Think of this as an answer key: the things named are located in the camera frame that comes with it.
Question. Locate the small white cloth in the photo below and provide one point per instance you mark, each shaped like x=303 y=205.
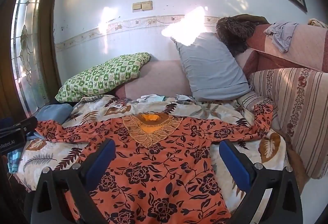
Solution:
x=183 y=97
x=151 y=97

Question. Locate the cream cloth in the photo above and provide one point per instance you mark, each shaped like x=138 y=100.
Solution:
x=319 y=23

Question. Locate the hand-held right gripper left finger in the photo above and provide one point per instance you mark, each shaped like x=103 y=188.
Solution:
x=102 y=162

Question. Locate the orange floral blouse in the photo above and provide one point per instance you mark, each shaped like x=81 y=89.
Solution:
x=158 y=162

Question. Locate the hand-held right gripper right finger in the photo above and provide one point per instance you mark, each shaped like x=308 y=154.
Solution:
x=234 y=165

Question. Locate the striped floral sofa cover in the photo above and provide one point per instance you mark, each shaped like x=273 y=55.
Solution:
x=294 y=101

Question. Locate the light blue pillow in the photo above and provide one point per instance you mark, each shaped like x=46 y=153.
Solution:
x=212 y=67

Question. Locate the green patterned pillow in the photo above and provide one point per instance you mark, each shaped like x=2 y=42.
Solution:
x=102 y=77

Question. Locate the dark fuzzy cushion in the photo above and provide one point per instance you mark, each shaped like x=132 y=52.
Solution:
x=233 y=31

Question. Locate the beige light switch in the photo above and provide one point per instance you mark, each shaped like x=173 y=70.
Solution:
x=142 y=6

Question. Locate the lavender cloth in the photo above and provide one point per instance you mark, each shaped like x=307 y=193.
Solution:
x=281 y=34

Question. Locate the pink sofa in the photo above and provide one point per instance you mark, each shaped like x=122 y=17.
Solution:
x=158 y=72

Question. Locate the leaf printed blanket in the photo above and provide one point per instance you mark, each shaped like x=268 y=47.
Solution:
x=217 y=113

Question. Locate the blue striped cloth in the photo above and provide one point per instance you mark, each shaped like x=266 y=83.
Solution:
x=14 y=162

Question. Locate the wooden stained glass door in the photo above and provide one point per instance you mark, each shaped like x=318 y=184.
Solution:
x=28 y=34

